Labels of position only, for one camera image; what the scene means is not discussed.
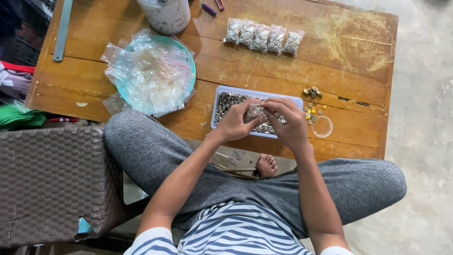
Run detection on white plastic tray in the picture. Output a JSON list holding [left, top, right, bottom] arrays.
[[211, 85, 304, 139]]

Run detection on pile of empty zip bags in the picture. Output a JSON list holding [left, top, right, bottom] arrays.
[[101, 29, 197, 118]]

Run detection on teal plastic plate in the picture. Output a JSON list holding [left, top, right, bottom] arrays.
[[114, 35, 197, 107]]

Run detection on person's grey trousers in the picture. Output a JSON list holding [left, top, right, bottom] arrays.
[[104, 110, 407, 240]]

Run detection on grey and white cloth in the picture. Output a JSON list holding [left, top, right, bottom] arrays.
[[0, 69, 33, 104]]

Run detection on person's bare foot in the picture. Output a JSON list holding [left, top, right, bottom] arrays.
[[256, 154, 278, 178]]

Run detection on grey metal ruler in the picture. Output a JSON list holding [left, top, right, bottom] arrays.
[[53, 0, 74, 62]]

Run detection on person's striped shirt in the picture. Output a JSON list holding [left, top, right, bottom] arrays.
[[123, 201, 354, 255]]

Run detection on red cloth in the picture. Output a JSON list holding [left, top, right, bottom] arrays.
[[0, 60, 36, 75]]

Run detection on small clear zip bag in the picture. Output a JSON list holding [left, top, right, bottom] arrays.
[[244, 104, 267, 124]]

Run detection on white patterned container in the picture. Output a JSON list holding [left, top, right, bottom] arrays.
[[137, 0, 191, 35]]

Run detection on person's left hand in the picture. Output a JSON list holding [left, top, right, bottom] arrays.
[[213, 98, 268, 143]]

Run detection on brown wicker stool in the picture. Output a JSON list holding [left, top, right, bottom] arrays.
[[0, 126, 126, 248]]

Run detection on clear round plastic lid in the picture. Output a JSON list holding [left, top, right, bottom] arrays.
[[311, 115, 333, 138]]

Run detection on loose clear plastic bags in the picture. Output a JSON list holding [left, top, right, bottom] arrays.
[[210, 150, 248, 171]]

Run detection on green cloth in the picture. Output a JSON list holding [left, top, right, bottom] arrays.
[[0, 103, 47, 130]]

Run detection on small heap of brass buttons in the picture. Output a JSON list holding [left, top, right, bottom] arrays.
[[303, 86, 323, 99]]

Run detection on black crate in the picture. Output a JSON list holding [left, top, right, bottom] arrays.
[[0, 0, 56, 66]]

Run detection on heap of silver snap buttons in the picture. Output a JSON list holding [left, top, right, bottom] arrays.
[[214, 92, 287, 135]]

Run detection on scattered small loose buttons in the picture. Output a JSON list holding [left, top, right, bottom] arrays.
[[304, 102, 327, 125]]

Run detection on person's right hand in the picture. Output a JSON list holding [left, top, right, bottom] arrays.
[[262, 97, 312, 152]]

